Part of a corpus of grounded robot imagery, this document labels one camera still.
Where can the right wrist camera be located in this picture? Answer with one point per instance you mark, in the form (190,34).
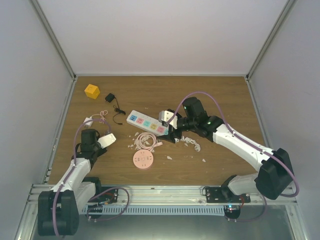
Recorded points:
(164,118)

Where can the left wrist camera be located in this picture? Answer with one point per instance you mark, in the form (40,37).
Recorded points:
(106,140)

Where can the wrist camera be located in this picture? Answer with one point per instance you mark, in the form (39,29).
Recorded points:
(164,118)
(106,140)

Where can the pink round power socket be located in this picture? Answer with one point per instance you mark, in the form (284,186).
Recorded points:
(143,159)

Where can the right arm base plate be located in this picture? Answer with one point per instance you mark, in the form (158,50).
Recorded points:
(218,194)

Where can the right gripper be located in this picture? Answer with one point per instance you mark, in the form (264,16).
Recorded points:
(172,133)

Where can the slotted cable duct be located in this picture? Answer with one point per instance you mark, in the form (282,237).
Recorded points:
(189,210)

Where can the white power strip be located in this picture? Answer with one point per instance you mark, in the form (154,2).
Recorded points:
(146,123)

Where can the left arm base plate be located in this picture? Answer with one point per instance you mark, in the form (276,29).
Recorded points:
(109,197)

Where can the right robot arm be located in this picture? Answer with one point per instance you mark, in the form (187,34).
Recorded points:
(273,168)

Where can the yellow cube socket adapter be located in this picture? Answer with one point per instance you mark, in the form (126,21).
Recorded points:
(92,91)

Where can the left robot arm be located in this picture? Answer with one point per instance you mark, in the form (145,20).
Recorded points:
(59,208)

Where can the black power adapter plug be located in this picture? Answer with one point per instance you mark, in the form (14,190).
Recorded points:
(110,97)

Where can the white usb charger plug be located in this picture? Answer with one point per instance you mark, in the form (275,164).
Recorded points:
(88,121)

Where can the aluminium mounting rail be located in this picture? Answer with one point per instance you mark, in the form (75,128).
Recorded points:
(171,195)

